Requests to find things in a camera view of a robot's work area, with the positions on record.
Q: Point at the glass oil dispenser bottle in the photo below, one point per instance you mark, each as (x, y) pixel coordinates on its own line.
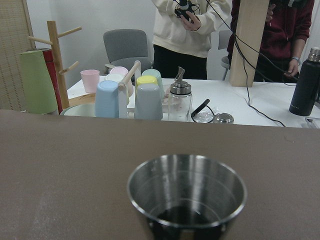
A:
(180, 99)

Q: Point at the grey plastic cup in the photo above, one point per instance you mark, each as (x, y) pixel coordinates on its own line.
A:
(148, 104)

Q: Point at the steel jigger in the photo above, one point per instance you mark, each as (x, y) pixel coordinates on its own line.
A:
(186, 197)

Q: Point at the black insulated bottle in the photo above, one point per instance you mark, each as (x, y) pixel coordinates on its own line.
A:
(307, 86)

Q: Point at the wooden block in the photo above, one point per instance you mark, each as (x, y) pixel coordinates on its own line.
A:
(250, 27)

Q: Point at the white plastic cup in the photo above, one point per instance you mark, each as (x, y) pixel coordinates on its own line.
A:
(114, 77)

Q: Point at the yellow plastic cup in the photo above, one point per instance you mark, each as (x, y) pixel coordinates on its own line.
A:
(146, 79)

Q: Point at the wooden cup rack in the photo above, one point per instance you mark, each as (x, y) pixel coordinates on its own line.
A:
(58, 64)

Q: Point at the light blue plastic cup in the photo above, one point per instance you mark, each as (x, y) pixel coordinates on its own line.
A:
(107, 100)

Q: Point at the pink plastic cup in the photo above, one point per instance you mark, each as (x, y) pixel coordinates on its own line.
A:
(90, 79)
(119, 70)

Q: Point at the person in cream hoodie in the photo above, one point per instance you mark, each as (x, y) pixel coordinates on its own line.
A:
(180, 42)

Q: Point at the red cylinder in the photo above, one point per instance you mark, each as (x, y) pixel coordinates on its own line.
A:
(49, 60)

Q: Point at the person in maroon hoodie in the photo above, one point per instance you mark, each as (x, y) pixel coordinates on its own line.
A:
(286, 30)

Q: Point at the white green rimmed bowl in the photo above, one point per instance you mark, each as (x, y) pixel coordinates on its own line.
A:
(82, 110)

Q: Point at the grey office chair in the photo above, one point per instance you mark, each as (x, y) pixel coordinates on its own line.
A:
(124, 47)

